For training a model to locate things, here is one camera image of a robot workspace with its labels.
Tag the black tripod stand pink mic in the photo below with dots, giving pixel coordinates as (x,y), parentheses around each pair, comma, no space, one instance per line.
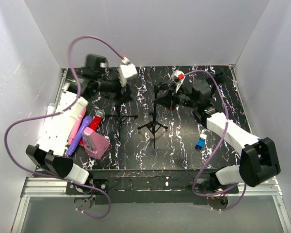
(153,126)

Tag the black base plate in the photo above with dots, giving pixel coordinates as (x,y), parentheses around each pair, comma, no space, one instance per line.
(146,186)

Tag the white microphone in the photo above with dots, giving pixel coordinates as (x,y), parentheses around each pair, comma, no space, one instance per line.
(51,108)

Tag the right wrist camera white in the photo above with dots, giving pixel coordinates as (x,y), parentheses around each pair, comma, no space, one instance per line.
(178,77)

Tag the blue white small toy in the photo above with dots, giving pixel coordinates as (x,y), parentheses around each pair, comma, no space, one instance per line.
(201,141)

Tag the red glitter microphone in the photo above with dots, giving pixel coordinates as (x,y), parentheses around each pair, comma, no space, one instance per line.
(92,122)

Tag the black tripod shock-mount stand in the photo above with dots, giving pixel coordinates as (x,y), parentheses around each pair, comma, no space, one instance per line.
(118,120)

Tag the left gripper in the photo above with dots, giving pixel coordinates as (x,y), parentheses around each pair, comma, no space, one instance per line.
(123,97)

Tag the black marble mat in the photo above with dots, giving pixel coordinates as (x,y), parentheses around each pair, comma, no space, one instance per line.
(175,147)

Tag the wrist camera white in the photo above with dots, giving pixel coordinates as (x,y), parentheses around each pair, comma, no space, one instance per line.
(127,71)
(178,77)

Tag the pink metronome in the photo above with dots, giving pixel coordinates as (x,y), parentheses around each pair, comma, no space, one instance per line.
(94,144)

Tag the pink microphone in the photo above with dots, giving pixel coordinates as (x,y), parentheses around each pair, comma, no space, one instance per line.
(76,126)

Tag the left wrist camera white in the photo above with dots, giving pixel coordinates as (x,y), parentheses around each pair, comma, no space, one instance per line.
(127,71)

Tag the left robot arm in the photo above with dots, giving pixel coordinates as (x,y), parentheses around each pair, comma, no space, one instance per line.
(59,139)

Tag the black round-base stand purple mic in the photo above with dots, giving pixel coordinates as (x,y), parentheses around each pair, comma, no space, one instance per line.
(217,78)

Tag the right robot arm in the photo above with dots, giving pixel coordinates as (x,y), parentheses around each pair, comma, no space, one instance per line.
(259,161)

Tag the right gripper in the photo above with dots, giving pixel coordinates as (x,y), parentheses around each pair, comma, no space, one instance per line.
(169,100)

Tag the purple microphone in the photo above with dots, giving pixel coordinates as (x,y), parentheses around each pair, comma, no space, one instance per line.
(78,137)

